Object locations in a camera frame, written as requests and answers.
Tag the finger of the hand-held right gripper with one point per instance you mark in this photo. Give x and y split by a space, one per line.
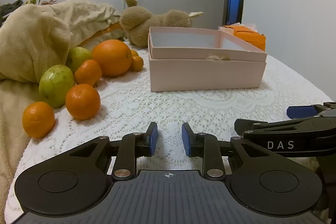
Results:
299 111
262 127

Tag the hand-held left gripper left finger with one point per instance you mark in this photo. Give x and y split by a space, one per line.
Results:
154 140

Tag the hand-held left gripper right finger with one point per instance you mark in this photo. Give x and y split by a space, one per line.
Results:
187 140

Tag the pink cardboard box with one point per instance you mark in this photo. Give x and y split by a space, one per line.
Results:
204 74

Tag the small mandarin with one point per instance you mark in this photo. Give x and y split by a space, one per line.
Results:
137 63
134 53

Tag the large orange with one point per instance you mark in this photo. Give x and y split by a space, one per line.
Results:
112 57

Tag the small green apple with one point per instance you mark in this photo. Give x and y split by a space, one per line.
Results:
78 56

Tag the large green apple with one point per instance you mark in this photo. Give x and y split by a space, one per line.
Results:
55 82

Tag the white lace cloth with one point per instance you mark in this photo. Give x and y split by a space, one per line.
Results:
210 106

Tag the orange paper bag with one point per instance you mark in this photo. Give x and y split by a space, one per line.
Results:
249 35

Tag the brown plush toy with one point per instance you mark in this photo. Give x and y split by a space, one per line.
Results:
136 22

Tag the beige fleece blanket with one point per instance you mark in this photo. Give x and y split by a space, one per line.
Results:
31 37

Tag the potted plant leaves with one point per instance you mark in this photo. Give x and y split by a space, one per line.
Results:
34 0

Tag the dark cloth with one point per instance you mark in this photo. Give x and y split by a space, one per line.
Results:
8 7

